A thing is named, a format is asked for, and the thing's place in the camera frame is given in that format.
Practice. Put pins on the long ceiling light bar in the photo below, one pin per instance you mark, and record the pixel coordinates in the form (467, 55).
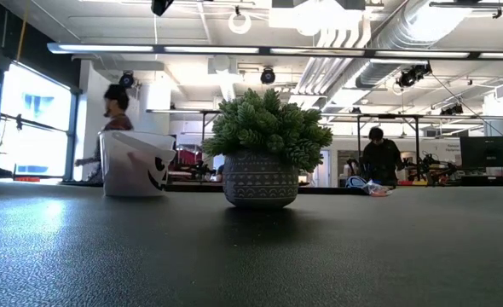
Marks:
(213, 49)

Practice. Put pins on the person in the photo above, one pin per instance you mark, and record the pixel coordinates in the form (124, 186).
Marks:
(116, 106)
(381, 160)

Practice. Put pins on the green spiky artificial plant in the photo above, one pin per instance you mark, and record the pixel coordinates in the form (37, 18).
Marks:
(264, 128)

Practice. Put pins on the white plastic bucket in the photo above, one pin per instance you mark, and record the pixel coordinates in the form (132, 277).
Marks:
(134, 170)

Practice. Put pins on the large bright window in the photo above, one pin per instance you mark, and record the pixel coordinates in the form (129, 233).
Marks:
(34, 128)

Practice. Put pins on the white ceiling pipes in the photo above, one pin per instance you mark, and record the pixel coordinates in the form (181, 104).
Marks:
(332, 64)

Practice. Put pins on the black ceiling spotlight cluster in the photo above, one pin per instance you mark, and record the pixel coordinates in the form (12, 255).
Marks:
(411, 76)

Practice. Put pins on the black table mat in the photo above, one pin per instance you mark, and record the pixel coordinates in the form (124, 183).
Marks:
(234, 256)

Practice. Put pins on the colourful snack bag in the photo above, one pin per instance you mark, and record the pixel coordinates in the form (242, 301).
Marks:
(377, 189)

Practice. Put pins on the black computer monitor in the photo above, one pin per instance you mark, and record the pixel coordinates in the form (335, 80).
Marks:
(488, 151)

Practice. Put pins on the black metal frame rig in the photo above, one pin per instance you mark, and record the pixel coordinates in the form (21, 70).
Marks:
(417, 140)
(203, 128)

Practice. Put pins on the black aluminium table frame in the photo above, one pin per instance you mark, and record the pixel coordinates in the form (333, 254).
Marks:
(192, 187)

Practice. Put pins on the silver ventilation duct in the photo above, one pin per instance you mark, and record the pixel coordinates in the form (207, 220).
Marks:
(405, 34)

